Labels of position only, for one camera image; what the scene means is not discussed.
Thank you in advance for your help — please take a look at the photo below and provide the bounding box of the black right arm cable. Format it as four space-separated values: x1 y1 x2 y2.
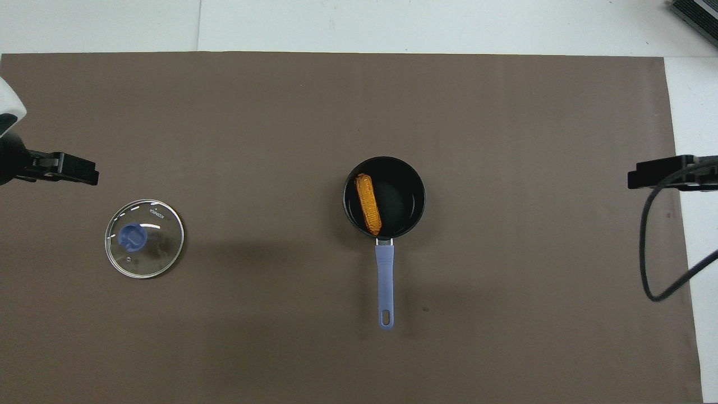
639 157 718 302

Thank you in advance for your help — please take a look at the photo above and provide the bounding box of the dark ribbed metal device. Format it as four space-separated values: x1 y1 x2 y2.
668 0 718 33

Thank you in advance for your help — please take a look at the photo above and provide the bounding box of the orange toy corn cob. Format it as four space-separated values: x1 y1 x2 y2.
355 173 383 236

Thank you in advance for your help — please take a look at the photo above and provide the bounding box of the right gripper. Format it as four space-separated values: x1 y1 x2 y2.
628 155 718 191

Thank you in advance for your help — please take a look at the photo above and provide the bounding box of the black pot with lavender handle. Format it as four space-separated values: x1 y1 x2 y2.
343 156 427 330

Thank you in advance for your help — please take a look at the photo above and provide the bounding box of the brown table mat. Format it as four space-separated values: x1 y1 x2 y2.
0 52 705 404

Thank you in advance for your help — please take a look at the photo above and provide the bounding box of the glass lid with lavender knob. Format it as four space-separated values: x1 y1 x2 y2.
104 199 185 279

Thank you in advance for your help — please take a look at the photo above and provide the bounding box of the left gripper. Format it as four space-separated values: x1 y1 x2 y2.
0 76 99 186

